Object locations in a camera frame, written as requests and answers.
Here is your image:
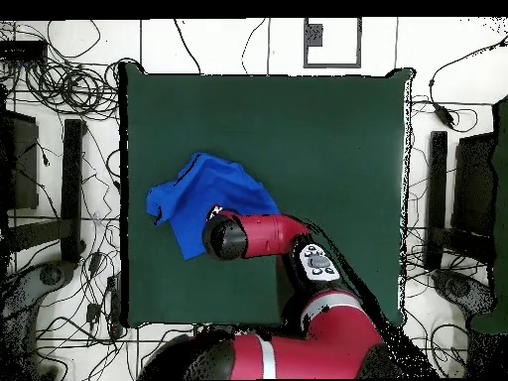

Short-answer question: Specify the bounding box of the coil of black cables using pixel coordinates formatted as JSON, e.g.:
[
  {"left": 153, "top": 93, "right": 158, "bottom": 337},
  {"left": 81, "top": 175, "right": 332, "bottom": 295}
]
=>
[{"left": 23, "top": 55, "right": 122, "bottom": 120}]

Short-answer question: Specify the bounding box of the black monitor box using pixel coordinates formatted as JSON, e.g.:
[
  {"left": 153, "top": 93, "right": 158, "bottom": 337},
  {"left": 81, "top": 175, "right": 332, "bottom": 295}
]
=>
[
  {"left": 0, "top": 108, "right": 41, "bottom": 211},
  {"left": 450, "top": 132, "right": 497, "bottom": 239}
]

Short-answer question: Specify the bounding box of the flat black box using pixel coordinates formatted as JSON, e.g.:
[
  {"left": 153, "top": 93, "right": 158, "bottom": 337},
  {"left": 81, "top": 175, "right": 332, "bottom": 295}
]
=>
[{"left": 0, "top": 40, "right": 48, "bottom": 63}]

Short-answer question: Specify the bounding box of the black power strip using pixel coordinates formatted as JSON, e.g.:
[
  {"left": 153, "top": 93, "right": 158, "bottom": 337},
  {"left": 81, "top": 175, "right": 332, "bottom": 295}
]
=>
[{"left": 106, "top": 273, "right": 123, "bottom": 338}]

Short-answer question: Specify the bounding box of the black power adapter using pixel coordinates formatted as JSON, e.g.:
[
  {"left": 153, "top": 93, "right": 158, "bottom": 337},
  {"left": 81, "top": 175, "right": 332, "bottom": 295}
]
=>
[{"left": 433, "top": 102, "right": 456, "bottom": 130}]

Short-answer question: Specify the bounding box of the grey chair base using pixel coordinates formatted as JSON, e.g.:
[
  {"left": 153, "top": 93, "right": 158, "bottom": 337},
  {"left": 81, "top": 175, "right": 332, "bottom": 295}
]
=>
[
  {"left": 430, "top": 267, "right": 499, "bottom": 318},
  {"left": 0, "top": 259, "right": 78, "bottom": 318}
]

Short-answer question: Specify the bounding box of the grey floor frame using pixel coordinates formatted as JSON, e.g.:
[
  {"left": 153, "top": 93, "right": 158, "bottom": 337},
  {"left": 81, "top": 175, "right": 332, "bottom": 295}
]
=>
[{"left": 303, "top": 17, "right": 363, "bottom": 69}]

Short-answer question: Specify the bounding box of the green cloth covered table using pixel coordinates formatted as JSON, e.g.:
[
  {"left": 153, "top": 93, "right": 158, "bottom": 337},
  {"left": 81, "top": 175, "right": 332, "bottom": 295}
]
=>
[{"left": 469, "top": 94, "right": 508, "bottom": 334}]

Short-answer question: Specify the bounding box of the blue laundry garment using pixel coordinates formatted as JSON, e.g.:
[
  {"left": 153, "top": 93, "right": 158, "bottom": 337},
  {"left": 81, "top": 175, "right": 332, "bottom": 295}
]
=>
[{"left": 145, "top": 151, "right": 281, "bottom": 262}]

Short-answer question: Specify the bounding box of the dark green table cloth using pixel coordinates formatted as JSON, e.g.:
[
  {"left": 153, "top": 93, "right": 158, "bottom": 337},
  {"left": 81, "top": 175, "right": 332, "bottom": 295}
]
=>
[{"left": 118, "top": 62, "right": 416, "bottom": 328}]

